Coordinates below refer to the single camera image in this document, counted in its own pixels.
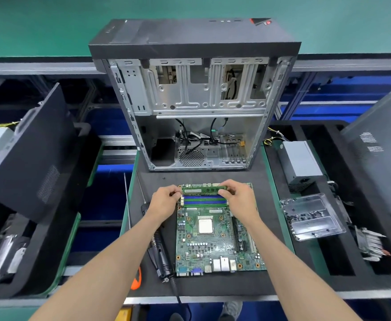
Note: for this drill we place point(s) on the person's left hand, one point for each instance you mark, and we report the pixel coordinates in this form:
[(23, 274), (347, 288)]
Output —
[(160, 202)]

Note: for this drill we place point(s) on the person's right hand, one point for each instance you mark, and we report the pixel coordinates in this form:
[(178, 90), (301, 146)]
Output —
[(242, 203)]

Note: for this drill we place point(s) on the person's left thumb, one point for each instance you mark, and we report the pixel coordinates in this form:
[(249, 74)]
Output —
[(177, 199)]

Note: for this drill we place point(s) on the person's right thumb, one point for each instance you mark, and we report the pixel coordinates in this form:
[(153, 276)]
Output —
[(226, 198)]

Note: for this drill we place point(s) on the green memory module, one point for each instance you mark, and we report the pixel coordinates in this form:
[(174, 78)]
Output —
[(204, 189)]

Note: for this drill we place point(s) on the person's right forearm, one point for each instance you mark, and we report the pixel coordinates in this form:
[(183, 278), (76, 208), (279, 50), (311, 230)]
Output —
[(292, 274)]

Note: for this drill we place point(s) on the person's left forearm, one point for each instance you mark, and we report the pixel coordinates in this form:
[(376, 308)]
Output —
[(105, 264)]

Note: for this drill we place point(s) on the black work mat green edge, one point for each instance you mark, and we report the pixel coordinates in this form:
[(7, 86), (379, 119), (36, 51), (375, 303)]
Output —
[(155, 183)]

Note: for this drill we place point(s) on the silver processor chip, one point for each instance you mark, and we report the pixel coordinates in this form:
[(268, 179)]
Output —
[(206, 225)]

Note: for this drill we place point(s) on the green motherboard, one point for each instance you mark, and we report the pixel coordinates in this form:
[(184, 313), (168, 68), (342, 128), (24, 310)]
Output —
[(212, 244)]

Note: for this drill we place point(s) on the black electric screwdriver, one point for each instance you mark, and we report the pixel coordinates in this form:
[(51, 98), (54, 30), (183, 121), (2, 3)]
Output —
[(160, 257)]

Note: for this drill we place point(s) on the clear plastic screw tray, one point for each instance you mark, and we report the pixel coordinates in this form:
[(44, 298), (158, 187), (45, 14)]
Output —
[(312, 217)]

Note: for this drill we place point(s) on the person's grey shoe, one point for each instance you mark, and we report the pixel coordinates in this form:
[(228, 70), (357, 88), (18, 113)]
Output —
[(231, 311)]

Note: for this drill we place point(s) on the yellow object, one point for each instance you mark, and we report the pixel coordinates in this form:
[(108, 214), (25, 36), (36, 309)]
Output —
[(124, 314)]

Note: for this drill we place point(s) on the black foam tray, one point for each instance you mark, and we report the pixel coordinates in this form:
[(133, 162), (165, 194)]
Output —
[(336, 264), (45, 257)]

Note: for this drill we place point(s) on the black case side panel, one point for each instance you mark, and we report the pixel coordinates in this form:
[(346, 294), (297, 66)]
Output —
[(35, 157)]

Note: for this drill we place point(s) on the metal heatsink cooler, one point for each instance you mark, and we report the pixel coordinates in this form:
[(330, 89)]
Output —
[(371, 244)]

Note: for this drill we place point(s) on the black and silver computer case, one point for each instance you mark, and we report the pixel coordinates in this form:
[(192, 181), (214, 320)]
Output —
[(195, 40)]

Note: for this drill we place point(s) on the grey case side panel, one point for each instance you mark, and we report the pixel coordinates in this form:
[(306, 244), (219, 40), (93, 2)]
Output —
[(379, 150)]

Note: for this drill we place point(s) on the silver metal bracket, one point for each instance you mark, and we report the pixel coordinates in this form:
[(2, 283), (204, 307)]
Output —
[(8, 255)]

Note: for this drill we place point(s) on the aluminium frame rail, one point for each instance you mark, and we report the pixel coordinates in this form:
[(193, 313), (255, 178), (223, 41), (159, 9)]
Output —
[(35, 67)]

